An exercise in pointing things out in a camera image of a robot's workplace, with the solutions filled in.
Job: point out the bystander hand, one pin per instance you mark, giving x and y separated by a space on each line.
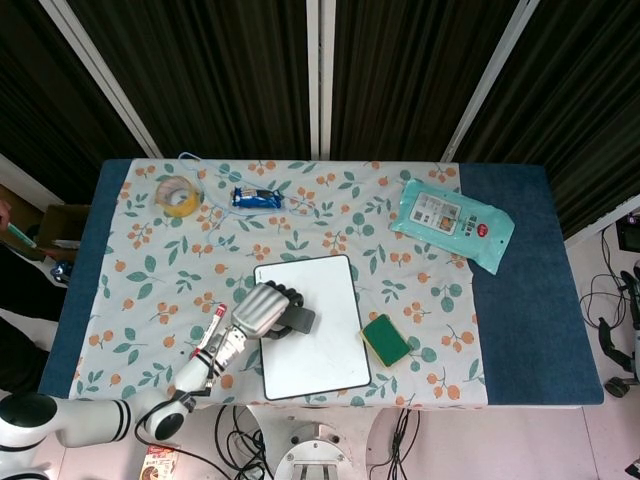
3 211

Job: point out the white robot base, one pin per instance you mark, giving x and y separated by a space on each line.
315 455

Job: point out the black wheeled stand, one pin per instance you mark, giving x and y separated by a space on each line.
612 345

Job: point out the grey board eraser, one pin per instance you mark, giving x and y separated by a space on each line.
305 320

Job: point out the red snack box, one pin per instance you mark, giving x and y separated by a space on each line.
159 462

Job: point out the blue snack packet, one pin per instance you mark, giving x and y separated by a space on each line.
256 198

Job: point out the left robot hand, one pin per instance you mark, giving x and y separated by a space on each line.
260 310

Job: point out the white board with black frame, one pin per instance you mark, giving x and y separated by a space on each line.
330 350

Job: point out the cardboard box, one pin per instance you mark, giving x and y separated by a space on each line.
60 225

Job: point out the green and yellow sponge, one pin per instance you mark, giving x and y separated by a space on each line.
386 341

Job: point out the blue felt table cover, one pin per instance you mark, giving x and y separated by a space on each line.
530 300

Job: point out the white frame post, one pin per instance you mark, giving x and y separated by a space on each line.
105 80
320 75
487 80

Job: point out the yellow tape roll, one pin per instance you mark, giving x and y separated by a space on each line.
182 205

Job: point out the floral tablecloth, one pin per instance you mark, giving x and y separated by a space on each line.
150 240

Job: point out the red and white marker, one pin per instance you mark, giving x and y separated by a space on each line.
214 322

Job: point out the teal wet wipes pack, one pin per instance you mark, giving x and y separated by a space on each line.
450 222

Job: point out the black pleated curtain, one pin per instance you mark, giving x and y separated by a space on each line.
215 75

